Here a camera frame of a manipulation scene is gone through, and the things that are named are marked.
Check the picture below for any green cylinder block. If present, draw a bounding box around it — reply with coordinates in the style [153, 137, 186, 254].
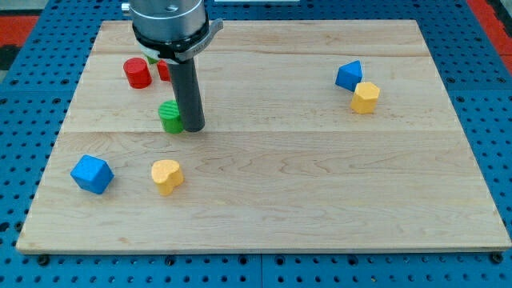
[158, 100, 183, 134]

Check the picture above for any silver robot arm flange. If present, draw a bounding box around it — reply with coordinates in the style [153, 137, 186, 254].
[121, 0, 223, 65]

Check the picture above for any wooden board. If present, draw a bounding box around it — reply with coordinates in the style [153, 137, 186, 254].
[17, 20, 511, 255]

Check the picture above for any yellow heart block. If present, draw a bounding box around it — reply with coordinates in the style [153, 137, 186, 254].
[151, 159, 185, 196]

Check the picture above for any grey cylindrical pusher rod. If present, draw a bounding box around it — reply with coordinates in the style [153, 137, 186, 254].
[168, 58, 205, 132]

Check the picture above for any blue triangle block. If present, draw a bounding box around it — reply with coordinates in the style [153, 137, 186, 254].
[334, 60, 363, 92]

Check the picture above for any yellow hexagon block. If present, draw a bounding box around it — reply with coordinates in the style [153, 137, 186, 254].
[350, 82, 381, 114]

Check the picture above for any red block behind rod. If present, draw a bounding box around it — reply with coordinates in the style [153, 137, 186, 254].
[157, 60, 170, 82]

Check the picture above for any small green block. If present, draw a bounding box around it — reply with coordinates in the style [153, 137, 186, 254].
[146, 56, 158, 65]

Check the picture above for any red cylinder block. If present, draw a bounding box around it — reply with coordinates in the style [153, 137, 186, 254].
[123, 58, 152, 89]

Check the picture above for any blue cube block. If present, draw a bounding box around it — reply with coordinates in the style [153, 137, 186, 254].
[70, 154, 114, 194]

